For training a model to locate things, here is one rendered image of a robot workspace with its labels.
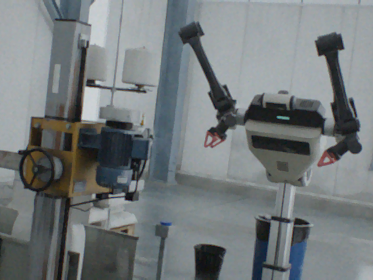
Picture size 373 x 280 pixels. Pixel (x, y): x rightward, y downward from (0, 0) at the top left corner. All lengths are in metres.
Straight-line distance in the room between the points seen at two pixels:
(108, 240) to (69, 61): 1.19
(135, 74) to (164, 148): 8.97
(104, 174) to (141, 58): 0.52
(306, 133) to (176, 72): 8.69
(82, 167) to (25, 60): 5.86
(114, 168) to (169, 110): 9.04
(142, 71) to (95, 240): 1.18
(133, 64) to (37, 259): 0.93
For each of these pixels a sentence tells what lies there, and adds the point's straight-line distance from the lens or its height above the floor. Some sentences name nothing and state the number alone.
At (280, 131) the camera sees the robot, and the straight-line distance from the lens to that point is 2.92.
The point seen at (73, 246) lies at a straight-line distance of 3.03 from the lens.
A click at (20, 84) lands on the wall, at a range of 8.31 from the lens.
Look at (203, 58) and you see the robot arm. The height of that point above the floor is 1.69.
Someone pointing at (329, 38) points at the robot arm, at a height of 1.80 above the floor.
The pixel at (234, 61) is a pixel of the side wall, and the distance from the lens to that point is 11.29.
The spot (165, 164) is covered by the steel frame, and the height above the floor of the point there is 0.36.
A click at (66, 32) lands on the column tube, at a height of 1.70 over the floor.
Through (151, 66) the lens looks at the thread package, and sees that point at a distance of 2.58.
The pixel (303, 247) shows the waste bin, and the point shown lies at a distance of 4.91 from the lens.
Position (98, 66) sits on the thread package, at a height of 1.59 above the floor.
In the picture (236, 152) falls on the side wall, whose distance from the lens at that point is 11.17.
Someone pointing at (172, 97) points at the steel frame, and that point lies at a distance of 11.46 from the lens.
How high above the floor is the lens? 1.44
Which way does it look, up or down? 3 degrees down
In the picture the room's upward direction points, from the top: 7 degrees clockwise
